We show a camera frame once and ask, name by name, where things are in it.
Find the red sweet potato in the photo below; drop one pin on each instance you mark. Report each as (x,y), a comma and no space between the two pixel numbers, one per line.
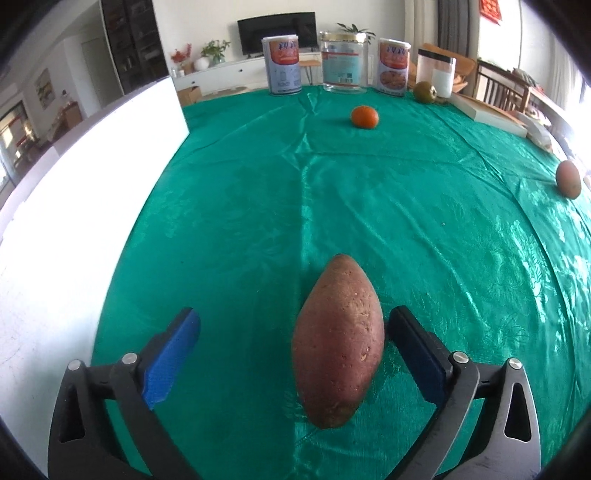
(339,341)

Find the framed wall painting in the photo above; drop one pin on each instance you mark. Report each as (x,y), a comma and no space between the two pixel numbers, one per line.
(44,87)

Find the green tablecloth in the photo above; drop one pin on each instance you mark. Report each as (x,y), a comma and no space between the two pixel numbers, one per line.
(369,221)

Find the white television cabinet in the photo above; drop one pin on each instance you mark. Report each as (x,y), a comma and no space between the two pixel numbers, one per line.
(231,74)

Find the brown cardboard box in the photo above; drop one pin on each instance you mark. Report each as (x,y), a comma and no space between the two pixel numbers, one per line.
(189,94)

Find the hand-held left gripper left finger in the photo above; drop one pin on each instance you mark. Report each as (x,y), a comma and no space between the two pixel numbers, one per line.
(171,360)

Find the white jar with black lid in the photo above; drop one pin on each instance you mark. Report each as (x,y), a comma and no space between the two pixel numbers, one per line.
(436,74)

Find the covered standing air conditioner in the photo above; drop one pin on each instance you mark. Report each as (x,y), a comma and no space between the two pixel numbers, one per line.
(422,23)

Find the grey curtain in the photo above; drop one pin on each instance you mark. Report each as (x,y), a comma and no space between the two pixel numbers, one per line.
(450,23)

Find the black television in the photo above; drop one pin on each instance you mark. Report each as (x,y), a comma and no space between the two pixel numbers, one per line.
(277,30)

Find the small wooden table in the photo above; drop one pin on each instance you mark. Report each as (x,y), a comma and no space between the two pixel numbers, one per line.
(310,62)

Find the dark wooden chair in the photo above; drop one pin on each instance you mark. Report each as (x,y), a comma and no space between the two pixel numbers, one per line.
(498,83)

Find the orange lounge chair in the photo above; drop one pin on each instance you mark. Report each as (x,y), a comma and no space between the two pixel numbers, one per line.
(464,69)

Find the printed tin can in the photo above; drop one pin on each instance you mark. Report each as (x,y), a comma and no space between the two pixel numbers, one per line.
(281,69)
(392,69)

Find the white curtain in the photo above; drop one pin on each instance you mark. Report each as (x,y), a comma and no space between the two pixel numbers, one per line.
(549,55)

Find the white round vase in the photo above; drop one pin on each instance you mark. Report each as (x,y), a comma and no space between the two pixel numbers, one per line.
(201,63)

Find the glass jar with gold lid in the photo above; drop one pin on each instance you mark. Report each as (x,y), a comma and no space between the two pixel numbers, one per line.
(341,64)

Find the large leafy potted plant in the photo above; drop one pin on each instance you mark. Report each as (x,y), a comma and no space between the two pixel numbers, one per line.
(353,30)

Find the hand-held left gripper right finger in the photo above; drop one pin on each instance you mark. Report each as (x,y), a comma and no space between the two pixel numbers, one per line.
(415,360)

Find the green potted plant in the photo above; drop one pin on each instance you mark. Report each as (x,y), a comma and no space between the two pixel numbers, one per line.
(214,50)

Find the flat white and orange box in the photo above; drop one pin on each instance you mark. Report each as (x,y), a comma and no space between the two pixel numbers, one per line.
(489,115)

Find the dark display cabinet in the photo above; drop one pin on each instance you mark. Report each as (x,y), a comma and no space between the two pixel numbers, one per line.
(134,41)

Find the small orange tangerine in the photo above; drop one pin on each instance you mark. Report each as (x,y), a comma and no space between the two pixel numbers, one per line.
(364,116)

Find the red flower arrangement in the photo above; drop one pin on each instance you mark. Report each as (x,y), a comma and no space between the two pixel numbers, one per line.
(181,57)

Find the brown egg-shaped fruit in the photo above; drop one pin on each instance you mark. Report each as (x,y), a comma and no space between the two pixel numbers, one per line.
(569,180)

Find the white plastic bag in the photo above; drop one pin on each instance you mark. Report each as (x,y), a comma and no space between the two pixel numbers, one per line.
(538,129)

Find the white cardboard box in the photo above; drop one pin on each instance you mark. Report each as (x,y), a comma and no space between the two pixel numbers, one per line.
(69,230)

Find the green kiwi fruit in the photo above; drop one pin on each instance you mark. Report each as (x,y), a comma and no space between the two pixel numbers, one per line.
(425,92)

